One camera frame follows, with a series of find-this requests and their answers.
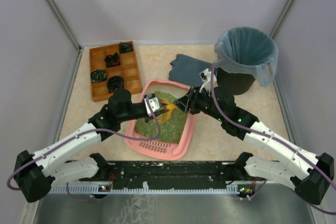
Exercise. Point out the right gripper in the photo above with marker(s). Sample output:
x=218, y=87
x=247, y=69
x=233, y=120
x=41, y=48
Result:
x=189, y=102

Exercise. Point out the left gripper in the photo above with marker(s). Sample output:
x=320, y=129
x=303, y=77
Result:
x=159, y=114

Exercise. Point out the yellow plastic litter scoop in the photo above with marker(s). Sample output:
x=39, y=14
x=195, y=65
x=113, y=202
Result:
x=167, y=110

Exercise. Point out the pink litter box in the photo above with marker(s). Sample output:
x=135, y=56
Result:
x=155, y=148

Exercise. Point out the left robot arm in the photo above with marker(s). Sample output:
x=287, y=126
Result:
x=35, y=174

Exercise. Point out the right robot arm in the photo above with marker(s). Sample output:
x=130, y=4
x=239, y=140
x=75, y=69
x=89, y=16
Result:
x=307, y=173

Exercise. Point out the green cat litter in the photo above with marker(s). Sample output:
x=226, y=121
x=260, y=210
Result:
x=171, y=130

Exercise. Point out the folded grey-blue cloth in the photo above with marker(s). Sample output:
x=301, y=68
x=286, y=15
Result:
x=186, y=70

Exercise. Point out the black trash bin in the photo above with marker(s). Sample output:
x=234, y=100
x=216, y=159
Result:
x=235, y=83

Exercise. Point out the black round coiled item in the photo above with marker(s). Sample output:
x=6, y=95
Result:
x=115, y=83

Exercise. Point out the wooden compartment tray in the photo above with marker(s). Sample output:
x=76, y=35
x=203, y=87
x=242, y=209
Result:
x=128, y=69

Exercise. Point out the black green coiled item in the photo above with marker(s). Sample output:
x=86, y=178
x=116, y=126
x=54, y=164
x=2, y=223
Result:
x=98, y=75

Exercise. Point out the black coiled item middle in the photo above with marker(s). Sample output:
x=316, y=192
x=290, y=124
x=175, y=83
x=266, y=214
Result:
x=112, y=60

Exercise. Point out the black coiled item top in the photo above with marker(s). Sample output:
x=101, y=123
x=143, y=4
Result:
x=125, y=47

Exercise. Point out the blue plastic bin liner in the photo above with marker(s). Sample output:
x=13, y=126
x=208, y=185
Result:
x=247, y=50

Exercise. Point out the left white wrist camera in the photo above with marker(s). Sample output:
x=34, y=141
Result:
x=152, y=104

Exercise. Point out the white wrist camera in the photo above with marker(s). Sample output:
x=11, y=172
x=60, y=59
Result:
x=152, y=104
x=206, y=77

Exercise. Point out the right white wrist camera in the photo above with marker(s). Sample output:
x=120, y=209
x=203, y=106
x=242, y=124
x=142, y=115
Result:
x=206, y=77

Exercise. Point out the black metal base rail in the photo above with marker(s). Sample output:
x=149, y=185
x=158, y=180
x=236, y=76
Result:
x=154, y=177

